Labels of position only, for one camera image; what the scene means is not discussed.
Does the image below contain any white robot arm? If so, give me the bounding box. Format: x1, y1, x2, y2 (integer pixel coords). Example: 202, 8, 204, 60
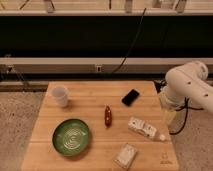
159, 61, 213, 114

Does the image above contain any clear plastic wrapped packet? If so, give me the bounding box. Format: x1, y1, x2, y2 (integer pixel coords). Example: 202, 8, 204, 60
115, 143, 138, 169

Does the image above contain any white wall outlet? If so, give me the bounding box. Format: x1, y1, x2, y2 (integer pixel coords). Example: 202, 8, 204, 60
97, 66, 102, 72

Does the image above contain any small red sauce bottle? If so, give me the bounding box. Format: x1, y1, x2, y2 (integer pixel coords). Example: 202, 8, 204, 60
105, 106, 112, 127

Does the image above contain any black smartphone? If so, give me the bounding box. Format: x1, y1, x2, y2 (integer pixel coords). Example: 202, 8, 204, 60
122, 89, 139, 106

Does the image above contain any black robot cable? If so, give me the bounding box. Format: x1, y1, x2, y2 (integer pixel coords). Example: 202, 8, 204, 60
169, 97, 204, 136

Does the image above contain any white plastic cup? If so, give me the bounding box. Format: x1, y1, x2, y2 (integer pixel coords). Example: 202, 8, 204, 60
51, 86, 68, 107

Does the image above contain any grey horizontal rail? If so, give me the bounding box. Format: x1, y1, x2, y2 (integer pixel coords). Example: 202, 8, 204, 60
0, 57, 213, 74

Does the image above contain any green ceramic bowl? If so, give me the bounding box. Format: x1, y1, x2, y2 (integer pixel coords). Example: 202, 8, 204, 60
52, 119, 90, 157

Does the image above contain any black hanging cable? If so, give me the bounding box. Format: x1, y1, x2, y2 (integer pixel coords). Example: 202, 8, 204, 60
111, 7, 147, 74

